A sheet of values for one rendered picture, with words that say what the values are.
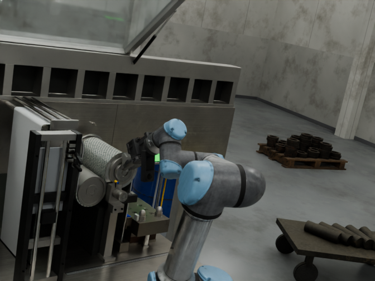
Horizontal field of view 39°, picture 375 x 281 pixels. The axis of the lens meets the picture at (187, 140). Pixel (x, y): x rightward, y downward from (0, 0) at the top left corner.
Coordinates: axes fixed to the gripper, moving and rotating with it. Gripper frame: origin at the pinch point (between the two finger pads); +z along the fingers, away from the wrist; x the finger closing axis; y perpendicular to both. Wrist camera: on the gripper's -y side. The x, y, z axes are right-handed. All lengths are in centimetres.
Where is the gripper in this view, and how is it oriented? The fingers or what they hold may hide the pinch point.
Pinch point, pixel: (126, 169)
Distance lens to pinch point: 200.6
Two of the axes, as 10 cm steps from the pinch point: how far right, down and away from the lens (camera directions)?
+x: -7.6, 0.2, -6.5
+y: -2.7, -9.2, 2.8
